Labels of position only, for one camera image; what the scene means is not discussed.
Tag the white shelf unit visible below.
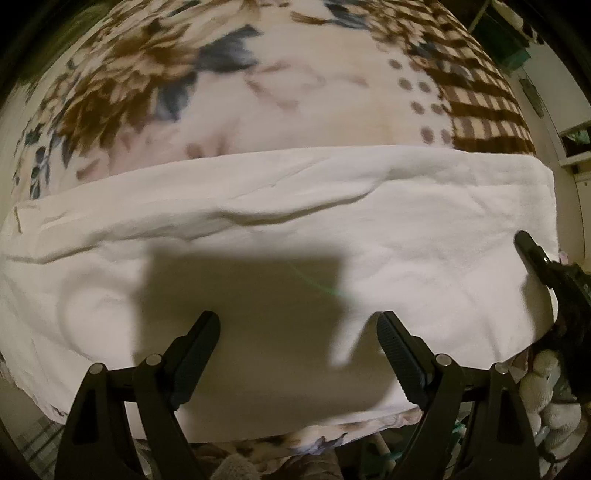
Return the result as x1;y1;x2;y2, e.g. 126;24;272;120
556;127;591;174

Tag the floral printed blanket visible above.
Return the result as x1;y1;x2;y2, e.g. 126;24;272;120
11;0;539;201

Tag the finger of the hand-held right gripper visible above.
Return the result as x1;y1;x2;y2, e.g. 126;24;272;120
514;231;561;289

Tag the white towel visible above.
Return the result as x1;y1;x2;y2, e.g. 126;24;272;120
0;144;561;428

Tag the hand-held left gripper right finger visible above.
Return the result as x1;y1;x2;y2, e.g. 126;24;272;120
376;311;541;480

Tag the white plush toy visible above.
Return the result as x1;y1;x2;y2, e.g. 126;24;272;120
517;348;585;448

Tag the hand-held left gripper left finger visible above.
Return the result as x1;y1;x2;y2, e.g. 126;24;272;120
54;311;221;480

